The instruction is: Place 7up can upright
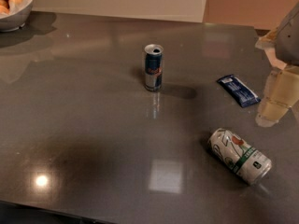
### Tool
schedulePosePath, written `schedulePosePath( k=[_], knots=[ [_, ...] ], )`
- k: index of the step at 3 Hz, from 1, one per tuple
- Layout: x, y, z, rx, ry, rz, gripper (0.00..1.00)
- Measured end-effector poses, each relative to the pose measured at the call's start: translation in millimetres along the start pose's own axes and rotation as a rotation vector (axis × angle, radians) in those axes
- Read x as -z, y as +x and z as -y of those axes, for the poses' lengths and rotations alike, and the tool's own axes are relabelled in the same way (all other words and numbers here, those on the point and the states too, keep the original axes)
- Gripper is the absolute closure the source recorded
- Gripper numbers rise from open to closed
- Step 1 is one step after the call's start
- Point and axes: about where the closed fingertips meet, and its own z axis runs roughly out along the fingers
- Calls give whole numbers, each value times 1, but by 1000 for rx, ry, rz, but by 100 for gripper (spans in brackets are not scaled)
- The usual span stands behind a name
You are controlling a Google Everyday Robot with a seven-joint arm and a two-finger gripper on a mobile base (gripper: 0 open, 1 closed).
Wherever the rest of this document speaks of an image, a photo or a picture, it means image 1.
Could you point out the white green 7up can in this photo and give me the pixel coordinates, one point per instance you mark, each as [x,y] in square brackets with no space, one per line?
[242,159]

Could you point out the orange fruit lower middle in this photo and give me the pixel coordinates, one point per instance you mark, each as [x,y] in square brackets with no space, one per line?
[15,3]

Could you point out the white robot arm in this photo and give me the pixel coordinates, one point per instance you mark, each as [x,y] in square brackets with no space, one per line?
[281,45]

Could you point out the orange fruit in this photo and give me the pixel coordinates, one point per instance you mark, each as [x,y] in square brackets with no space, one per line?
[4,9]
[15,3]

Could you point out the blue snack wrapper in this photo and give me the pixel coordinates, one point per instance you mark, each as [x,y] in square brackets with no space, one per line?
[243,95]

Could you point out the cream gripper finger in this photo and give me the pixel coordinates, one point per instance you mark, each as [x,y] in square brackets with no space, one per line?
[267,44]

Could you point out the blue silver Red Bull can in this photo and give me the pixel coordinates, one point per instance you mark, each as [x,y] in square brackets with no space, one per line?
[153,67]

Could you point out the white fruit bowl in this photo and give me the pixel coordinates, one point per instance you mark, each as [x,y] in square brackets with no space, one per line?
[16,17]

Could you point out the orange fruit bottom left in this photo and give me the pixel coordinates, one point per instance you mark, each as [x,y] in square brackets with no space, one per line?
[4,9]

